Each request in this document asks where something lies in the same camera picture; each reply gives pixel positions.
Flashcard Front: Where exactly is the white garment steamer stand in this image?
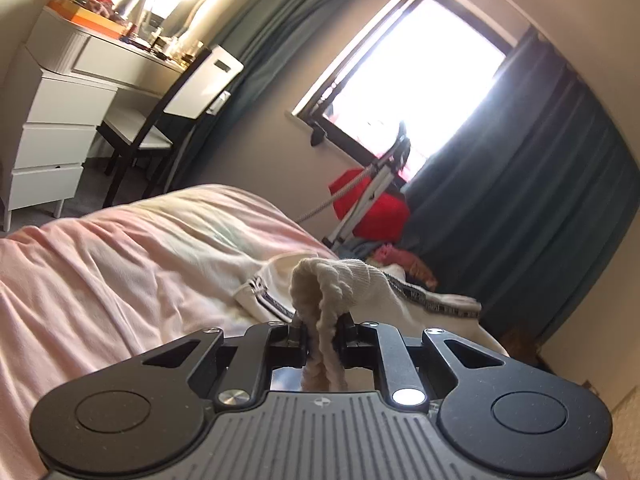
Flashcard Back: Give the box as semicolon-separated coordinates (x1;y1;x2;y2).
295;122;411;250

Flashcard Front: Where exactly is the pink bed duvet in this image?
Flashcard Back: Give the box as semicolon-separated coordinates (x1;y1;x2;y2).
1;184;328;479

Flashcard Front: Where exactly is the cream white sweatshirt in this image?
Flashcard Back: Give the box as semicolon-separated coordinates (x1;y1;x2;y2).
234;252;506;391

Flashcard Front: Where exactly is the teal curtain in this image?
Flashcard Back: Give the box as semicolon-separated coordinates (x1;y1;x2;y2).
169;0;348;191
400;29;639;343

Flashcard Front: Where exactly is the window with dark frame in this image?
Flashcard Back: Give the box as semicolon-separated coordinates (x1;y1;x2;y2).
294;0;513;183

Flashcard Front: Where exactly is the teal right curtain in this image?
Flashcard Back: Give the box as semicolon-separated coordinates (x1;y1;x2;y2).
400;29;639;343

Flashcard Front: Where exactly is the black and white chair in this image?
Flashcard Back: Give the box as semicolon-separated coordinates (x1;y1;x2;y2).
96;46;243;208

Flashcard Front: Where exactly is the pile of colourful clothes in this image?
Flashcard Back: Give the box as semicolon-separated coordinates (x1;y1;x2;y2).
348;240;438;292

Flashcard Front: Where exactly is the white drawer dresser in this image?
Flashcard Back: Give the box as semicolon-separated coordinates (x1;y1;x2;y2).
1;6;182;231

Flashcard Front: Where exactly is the red bag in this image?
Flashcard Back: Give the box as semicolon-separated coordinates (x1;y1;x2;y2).
329;169;409;242

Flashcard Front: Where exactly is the teal left curtain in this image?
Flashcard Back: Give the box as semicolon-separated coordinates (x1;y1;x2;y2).
169;0;348;191

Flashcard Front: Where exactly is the orange box on dresser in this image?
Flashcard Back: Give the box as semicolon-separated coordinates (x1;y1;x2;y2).
47;0;127;39

